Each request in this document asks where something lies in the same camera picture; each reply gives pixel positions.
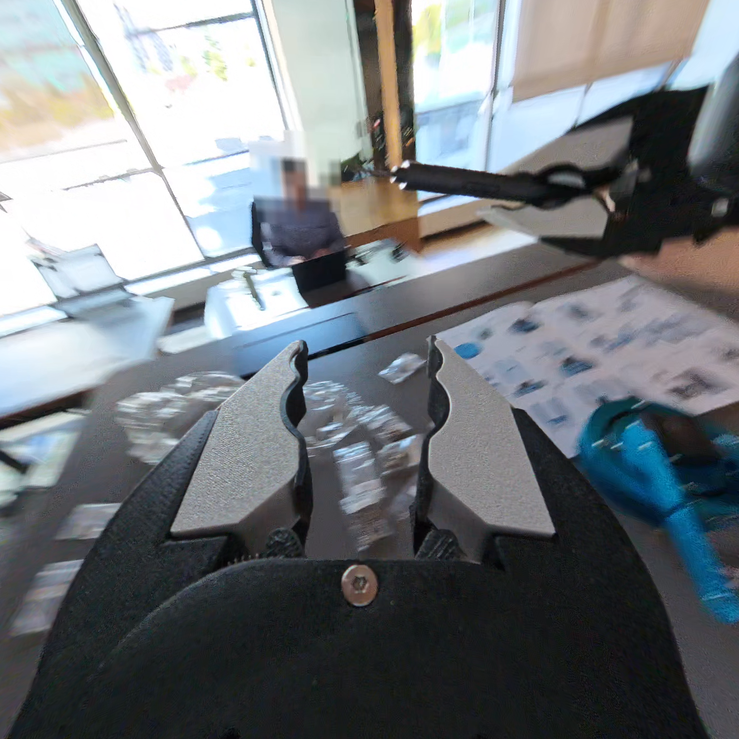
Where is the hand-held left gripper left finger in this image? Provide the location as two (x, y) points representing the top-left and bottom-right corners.
(170, 339), (315, 559)

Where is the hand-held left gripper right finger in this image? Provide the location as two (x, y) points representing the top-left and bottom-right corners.
(411, 335), (557, 562)

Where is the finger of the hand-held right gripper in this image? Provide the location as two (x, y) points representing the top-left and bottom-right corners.
(477, 205), (615, 259)
(501, 117), (636, 194)

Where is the black handled screwdriver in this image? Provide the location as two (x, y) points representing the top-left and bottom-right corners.
(391, 162), (565, 207)

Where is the blue toy robot arm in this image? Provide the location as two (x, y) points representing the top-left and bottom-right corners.
(577, 398), (739, 625)

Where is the wood edged dark desk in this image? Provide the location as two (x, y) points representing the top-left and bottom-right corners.
(205, 239), (423, 343)

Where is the dark grey desk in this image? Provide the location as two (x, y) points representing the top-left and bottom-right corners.
(0, 242), (739, 739)

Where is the person's right hand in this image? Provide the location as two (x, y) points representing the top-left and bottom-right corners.
(620, 245), (739, 307)

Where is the crumpled clear plastic wrap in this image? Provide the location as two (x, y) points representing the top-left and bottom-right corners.
(114, 371), (250, 464)

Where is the beige roller blind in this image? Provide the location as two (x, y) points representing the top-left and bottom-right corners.
(511, 0), (712, 103)

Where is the small clear parts bag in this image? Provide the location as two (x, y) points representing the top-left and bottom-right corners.
(57, 501), (120, 542)
(10, 559), (83, 637)
(378, 353), (428, 386)

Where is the printed instruction sheet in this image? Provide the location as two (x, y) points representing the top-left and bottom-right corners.
(436, 276), (739, 461)

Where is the wooden pillar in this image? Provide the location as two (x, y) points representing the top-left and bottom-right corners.
(374, 0), (415, 169)

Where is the dark laptop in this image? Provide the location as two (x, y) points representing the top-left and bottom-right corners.
(291, 248), (348, 293)

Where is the black office chair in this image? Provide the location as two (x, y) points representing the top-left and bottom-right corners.
(250, 201), (273, 270)

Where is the black mesh chair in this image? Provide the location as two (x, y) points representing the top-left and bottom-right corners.
(28, 241), (135, 319)

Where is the window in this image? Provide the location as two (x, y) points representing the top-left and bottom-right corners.
(0, 0), (289, 324)

